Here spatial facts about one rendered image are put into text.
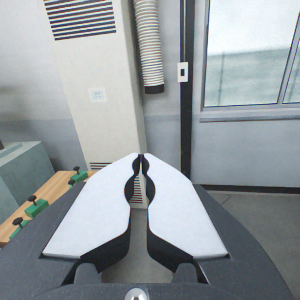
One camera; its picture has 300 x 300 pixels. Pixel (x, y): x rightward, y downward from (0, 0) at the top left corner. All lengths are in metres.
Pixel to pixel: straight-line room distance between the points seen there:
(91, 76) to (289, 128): 1.61
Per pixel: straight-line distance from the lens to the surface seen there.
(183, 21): 1.41
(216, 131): 1.64
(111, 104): 1.32
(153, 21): 1.35
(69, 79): 1.43
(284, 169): 2.02
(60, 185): 1.48
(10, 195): 1.78
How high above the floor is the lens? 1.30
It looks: 27 degrees down
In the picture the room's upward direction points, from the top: 6 degrees counter-clockwise
